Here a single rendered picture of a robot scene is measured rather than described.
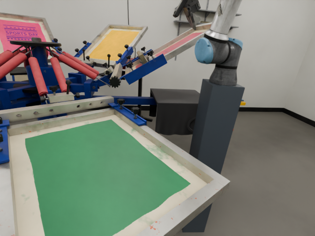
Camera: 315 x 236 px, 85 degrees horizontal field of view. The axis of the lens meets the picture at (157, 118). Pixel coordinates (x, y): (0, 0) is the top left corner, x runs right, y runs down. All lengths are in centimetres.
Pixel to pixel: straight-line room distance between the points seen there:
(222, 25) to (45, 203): 92
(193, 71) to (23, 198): 350
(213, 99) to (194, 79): 285
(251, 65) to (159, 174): 394
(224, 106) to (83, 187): 79
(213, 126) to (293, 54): 410
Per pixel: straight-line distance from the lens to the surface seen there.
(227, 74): 101
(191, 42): 127
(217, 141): 113
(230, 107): 105
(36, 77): 133
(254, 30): 431
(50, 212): 59
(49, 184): 67
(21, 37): 260
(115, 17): 351
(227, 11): 90
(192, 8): 128
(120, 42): 235
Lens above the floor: 139
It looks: 24 degrees down
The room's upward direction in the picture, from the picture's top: 5 degrees clockwise
